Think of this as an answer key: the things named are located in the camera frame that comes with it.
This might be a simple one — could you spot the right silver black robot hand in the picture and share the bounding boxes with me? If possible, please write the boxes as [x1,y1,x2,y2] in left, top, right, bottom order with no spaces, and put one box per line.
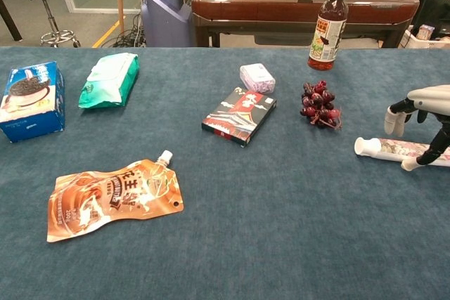
[385,84,450,172]

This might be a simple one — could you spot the white floral cream tube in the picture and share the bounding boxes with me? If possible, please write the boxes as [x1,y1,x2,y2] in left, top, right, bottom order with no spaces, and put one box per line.
[354,136,450,168]

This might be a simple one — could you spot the white plastic basket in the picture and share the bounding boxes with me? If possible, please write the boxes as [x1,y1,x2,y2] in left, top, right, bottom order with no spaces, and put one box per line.
[400,25,450,50]

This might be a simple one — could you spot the dark red grape bunch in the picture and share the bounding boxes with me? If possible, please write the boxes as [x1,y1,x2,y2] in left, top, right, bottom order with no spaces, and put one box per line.
[300,80,343,130]

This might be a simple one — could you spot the brown tea bottle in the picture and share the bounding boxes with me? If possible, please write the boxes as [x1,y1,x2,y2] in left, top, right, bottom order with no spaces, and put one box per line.
[307,0,349,72]

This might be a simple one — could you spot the small lavender plastic box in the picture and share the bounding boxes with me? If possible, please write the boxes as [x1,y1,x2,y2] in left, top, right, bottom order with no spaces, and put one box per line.
[239,63,276,95]

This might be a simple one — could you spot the wooden mahjong table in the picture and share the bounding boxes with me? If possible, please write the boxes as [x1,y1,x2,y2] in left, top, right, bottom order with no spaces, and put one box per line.
[191,0,421,49]

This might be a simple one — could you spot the red black card box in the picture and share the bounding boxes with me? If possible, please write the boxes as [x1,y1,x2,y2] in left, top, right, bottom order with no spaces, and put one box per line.
[201,86,278,148]

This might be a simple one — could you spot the blue felt table cloth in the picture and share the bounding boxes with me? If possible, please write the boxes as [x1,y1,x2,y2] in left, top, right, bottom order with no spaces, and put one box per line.
[0,46,450,300]

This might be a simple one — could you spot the green wet wipes pack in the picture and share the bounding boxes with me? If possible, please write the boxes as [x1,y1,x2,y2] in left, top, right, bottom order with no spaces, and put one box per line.
[77,52,141,110]

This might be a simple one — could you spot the orange spout pouch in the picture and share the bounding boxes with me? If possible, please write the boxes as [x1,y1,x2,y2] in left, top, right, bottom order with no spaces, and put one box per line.
[46,150,185,244]

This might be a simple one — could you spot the blue cookie box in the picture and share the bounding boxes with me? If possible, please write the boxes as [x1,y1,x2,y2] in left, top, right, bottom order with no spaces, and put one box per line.
[0,60,66,143]

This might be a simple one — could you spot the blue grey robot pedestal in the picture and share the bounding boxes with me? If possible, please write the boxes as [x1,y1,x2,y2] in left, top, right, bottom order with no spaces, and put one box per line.
[140,0,194,48]

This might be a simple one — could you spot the tangled black floor cables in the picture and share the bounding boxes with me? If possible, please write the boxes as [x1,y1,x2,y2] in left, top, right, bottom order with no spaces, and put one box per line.
[108,15,147,48]

